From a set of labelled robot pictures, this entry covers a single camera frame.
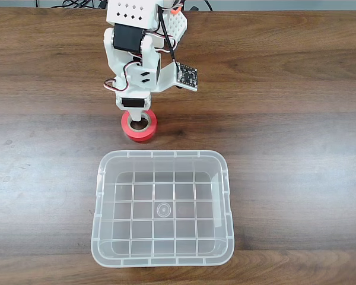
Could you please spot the red tape roll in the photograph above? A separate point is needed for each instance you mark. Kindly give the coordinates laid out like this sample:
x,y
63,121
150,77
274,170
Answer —
x,y
142,135

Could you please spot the clear plastic box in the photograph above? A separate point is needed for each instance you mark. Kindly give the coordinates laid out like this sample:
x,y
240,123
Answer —
x,y
142,193

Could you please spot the gripper-mounted camera module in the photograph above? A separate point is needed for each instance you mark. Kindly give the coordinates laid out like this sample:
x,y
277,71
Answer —
x,y
188,75

